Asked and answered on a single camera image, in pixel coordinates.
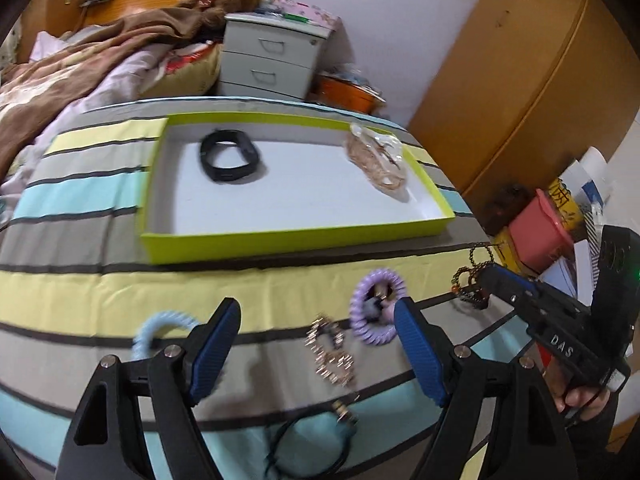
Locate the grey bedside drawer cabinet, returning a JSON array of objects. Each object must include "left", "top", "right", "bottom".
[{"left": 217, "top": 13, "right": 332, "bottom": 102}]

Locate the large wooden wardrobe right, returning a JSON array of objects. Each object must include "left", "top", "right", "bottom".
[{"left": 409, "top": 0, "right": 639, "bottom": 222}]

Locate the brown patterned blanket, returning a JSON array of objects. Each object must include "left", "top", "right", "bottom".
[{"left": 1, "top": 6, "right": 203, "bottom": 176}]

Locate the purple spiral hair tie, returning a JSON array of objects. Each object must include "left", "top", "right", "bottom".
[{"left": 348, "top": 268, "right": 409, "bottom": 347}]

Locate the pink floral box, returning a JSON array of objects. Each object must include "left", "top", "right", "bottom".
[{"left": 273, "top": 0, "right": 341, "bottom": 30}]

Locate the right hand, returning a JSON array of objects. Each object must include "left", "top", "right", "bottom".
[{"left": 550, "top": 385, "right": 611, "bottom": 420}]

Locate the pink plastic bin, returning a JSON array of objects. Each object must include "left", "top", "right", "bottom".
[{"left": 508, "top": 190, "right": 574, "bottom": 274}]

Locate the dark beaded bracelet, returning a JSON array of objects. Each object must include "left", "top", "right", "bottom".
[{"left": 449, "top": 242, "right": 499, "bottom": 309}]

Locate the black cord ball hair tie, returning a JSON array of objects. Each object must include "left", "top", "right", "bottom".
[{"left": 264, "top": 398, "right": 359, "bottom": 480}]

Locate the black fitness wristband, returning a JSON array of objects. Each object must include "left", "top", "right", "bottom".
[{"left": 200, "top": 129, "right": 262, "bottom": 182}]

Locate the light blue spiral hair tie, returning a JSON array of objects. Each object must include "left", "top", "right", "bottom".
[{"left": 130, "top": 310, "right": 202, "bottom": 361}]

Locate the orange storage box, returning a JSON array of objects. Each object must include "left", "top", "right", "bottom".
[{"left": 317, "top": 75, "right": 386, "bottom": 115}]

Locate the striped tablecloth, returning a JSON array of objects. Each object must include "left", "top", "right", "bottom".
[{"left": 0, "top": 95, "right": 534, "bottom": 480}]

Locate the yellow pillow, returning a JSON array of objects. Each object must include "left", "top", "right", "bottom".
[{"left": 139, "top": 41, "right": 222, "bottom": 99}]

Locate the clear pink hair claw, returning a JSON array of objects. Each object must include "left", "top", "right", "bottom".
[{"left": 344, "top": 122, "right": 407, "bottom": 193}]

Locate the lime green shallow box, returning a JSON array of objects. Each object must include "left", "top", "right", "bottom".
[{"left": 138, "top": 112, "right": 454, "bottom": 266}]

